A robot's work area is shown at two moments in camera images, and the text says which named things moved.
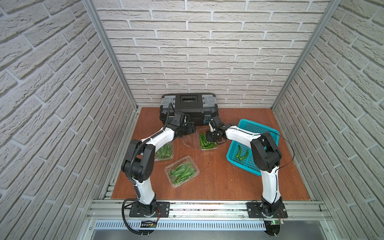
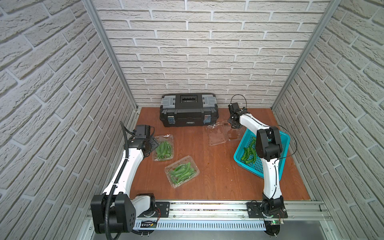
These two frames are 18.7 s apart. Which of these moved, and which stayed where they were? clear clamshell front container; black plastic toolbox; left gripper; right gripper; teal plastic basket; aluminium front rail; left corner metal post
Moved: teal plastic basket; left gripper; right gripper
Stayed: left corner metal post; clear clamshell front container; aluminium front rail; black plastic toolbox
